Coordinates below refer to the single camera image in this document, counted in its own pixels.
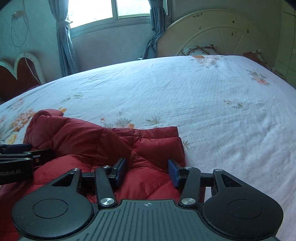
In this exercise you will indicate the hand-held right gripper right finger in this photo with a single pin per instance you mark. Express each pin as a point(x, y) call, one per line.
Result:
point(174, 172)

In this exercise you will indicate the cream round headboard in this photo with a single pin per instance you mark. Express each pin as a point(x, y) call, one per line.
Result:
point(208, 30)

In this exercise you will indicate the patterned white pillow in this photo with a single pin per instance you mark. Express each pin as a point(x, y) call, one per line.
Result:
point(198, 49)

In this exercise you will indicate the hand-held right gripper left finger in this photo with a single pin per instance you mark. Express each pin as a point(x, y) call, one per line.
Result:
point(120, 172)

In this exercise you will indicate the bed with floral white sheet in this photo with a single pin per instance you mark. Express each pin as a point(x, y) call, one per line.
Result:
point(185, 97)

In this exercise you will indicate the red heart-shaped headboard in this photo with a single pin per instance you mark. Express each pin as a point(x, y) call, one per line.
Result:
point(11, 76)

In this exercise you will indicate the red puffer jacket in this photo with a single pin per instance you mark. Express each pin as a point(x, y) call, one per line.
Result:
point(87, 143)

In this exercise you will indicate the grey-blue curtain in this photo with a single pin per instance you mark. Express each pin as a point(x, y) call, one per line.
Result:
point(64, 41)
point(156, 34)

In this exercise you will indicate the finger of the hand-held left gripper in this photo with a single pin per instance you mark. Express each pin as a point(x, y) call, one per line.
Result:
point(16, 148)
point(44, 156)

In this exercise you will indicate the window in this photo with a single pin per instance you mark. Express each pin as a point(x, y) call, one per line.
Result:
point(92, 11)

